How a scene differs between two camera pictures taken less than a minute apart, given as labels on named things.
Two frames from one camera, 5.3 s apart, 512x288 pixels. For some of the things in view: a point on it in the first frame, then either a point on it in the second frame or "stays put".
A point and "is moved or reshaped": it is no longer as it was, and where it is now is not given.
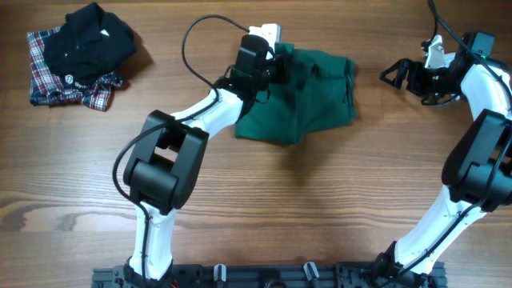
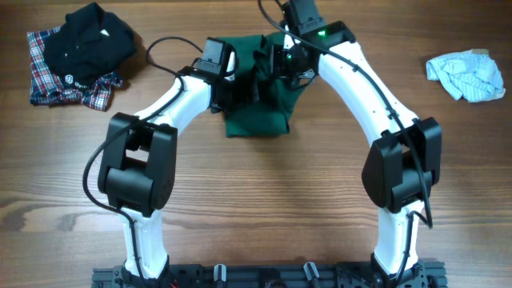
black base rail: x=273 y=275 stays put
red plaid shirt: x=46 y=86 stays put
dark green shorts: x=319 y=93 is moved or reshaped
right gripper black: x=403 y=66 to x=279 y=72
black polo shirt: x=90 y=44 stays put
